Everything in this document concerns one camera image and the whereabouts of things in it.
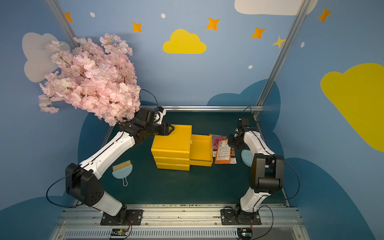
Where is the right aluminium frame post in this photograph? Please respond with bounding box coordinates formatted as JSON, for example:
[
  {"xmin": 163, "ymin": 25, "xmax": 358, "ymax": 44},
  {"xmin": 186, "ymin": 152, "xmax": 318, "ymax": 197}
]
[{"xmin": 253, "ymin": 0, "xmax": 312, "ymax": 121}]

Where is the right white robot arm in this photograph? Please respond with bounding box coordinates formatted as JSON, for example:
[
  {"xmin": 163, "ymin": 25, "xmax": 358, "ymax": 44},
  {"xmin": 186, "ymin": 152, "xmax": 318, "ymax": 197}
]
[{"xmin": 228, "ymin": 118, "xmax": 285, "ymax": 214}]

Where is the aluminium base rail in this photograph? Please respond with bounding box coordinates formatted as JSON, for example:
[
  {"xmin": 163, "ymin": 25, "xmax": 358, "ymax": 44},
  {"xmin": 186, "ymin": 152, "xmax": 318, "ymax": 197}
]
[{"xmin": 50, "ymin": 204, "xmax": 310, "ymax": 240}]

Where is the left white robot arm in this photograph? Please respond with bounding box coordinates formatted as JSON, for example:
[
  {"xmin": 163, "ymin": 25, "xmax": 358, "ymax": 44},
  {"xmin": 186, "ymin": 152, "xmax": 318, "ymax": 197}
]
[{"xmin": 66, "ymin": 107, "xmax": 175, "ymax": 217}]

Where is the marigold flower seed bag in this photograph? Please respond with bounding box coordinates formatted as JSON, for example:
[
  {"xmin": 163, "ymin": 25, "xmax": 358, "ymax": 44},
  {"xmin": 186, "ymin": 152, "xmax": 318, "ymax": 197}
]
[{"xmin": 230, "ymin": 148, "xmax": 237, "ymax": 165}]

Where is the left aluminium frame post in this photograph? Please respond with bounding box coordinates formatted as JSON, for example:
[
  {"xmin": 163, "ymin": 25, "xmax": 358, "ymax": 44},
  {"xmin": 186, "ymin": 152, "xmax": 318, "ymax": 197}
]
[{"xmin": 45, "ymin": 0, "xmax": 80, "ymax": 48}]

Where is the yellow bottom drawer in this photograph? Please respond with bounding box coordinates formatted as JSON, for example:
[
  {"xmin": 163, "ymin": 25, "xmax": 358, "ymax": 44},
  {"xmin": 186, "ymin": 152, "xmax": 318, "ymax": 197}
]
[{"xmin": 156, "ymin": 163, "xmax": 190, "ymax": 171}]

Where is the rear horizontal aluminium bar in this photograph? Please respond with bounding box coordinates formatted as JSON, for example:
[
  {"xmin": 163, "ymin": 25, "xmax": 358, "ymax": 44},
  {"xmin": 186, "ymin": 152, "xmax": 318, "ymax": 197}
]
[{"xmin": 163, "ymin": 106, "xmax": 264, "ymax": 112}]

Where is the green circuit board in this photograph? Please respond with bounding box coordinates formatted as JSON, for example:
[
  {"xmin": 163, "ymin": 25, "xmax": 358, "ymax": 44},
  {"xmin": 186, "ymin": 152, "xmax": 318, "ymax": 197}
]
[
  {"xmin": 237, "ymin": 228, "xmax": 253, "ymax": 240},
  {"xmin": 109, "ymin": 229, "xmax": 129, "ymax": 240}
]

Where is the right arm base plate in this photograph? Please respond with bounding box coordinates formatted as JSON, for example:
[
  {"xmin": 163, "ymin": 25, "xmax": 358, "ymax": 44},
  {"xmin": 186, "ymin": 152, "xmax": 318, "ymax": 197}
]
[{"xmin": 220, "ymin": 208, "xmax": 262, "ymax": 226}]

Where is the left green circuit board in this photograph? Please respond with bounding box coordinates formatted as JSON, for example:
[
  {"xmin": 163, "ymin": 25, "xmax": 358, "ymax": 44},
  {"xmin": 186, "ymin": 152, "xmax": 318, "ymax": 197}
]
[{"xmin": 109, "ymin": 229, "xmax": 129, "ymax": 240}]

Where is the right green circuit board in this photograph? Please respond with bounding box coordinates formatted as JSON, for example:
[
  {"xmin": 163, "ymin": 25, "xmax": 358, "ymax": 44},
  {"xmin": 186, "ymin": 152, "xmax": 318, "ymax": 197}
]
[{"xmin": 237, "ymin": 228, "xmax": 253, "ymax": 240}]

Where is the pink cherry blossom tree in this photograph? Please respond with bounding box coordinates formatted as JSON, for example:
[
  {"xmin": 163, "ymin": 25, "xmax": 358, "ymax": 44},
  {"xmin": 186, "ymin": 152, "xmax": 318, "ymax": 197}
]
[{"xmin": 39, "ymin": 34, "xmax": 141, "ymax": 127}]

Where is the pink flower seed bag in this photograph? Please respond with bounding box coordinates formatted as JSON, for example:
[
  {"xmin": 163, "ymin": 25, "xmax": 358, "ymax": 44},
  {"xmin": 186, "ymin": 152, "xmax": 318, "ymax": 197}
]
[{"xmin": 209, "ymin": 134, "xmax": 227, "ymax": 158}]

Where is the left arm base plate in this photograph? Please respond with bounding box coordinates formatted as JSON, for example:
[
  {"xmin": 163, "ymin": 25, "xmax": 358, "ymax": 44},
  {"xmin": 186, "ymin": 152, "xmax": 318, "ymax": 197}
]
[{"xmin": 100, "ymin": 209, "xmax": 144, "ymax": 226}]

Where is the light blue hand brush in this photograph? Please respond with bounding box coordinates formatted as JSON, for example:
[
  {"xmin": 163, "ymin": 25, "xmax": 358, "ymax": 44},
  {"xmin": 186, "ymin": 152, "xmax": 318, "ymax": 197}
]
[{"xmin": 112, "ymin": 160, "xmax": 133, "ymax": 187}]

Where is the aluminium frame post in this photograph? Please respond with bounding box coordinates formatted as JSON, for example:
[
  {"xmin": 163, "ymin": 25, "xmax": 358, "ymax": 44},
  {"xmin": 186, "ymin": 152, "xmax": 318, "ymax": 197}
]
[
  {"xmin": 253, "ymin": 0, "xmax": 312, "ymax": 121},
  {"xmin": 45, "ymin": 0, "xmax": 80, "ymax": 48}
]

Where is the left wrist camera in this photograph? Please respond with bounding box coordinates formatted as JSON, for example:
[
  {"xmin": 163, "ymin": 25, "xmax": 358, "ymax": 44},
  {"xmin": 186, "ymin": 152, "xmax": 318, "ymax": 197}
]
[{"xmin": 154, "ymin": 107, "xmax": 167, "ymax": 125}]

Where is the yellow three-drawer cabinet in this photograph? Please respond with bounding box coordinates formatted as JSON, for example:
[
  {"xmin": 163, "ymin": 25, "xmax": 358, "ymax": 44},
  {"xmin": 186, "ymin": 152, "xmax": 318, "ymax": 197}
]
[{"xmin": 151, "ymin": 125, "xmax": 192, "ymax": 165}]

